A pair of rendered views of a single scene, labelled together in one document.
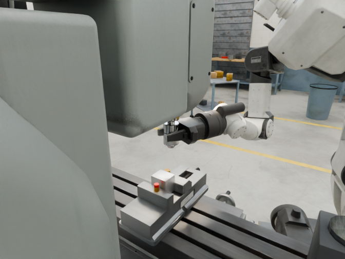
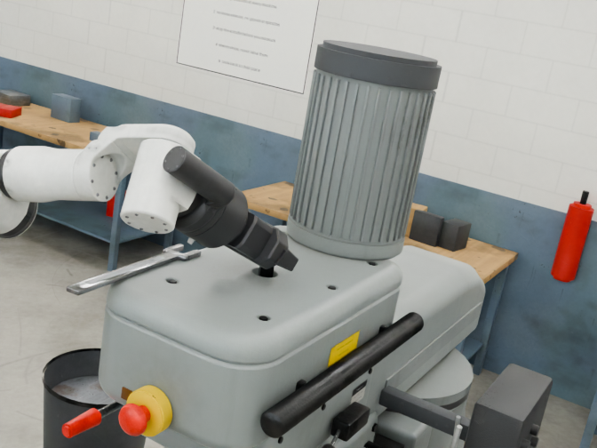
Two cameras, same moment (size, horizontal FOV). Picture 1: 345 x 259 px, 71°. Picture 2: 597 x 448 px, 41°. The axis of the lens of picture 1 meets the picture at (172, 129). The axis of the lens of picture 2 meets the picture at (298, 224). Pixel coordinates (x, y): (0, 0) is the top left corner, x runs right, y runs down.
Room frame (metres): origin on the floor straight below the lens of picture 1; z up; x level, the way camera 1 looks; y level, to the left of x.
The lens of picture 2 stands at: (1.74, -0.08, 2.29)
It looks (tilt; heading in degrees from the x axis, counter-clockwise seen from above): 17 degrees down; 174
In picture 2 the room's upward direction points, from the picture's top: 10 degrees clockwise
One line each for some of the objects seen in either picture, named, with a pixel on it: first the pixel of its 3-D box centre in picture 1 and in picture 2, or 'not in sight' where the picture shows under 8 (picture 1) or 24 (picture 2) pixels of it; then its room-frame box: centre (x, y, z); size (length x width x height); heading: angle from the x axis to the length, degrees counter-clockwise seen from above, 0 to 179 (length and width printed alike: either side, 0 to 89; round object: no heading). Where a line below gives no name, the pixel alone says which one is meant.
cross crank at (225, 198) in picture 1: (222, 206); not in sight; (1.09, -0.27, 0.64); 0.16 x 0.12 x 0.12; 146
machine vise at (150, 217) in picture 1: (168, 192); not in sight; (0.71, 0.01, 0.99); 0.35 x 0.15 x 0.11; 145
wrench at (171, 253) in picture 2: not in sight; (137, 268); (0.73, -0.17, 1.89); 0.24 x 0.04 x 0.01; 148
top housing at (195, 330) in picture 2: not in sight; (262, 320); (0.66, 0.01, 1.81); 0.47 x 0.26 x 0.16; 146
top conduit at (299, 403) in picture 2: not in sight; (353, 364); (0.72, 0.14, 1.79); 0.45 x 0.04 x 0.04; 146
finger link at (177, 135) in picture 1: (177, 136); not in sight; (0.65, -0.01, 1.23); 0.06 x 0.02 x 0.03; 121
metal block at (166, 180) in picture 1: (163, 182); not in sight; (0.69, 0.03, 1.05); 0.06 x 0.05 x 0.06; 55
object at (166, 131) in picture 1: (171, 134); not in sight; (0.67, 0.00, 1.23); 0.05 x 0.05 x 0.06
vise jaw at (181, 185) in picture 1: (172, 180); not in sight; (0.74, 0.00, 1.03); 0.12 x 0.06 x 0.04; 55
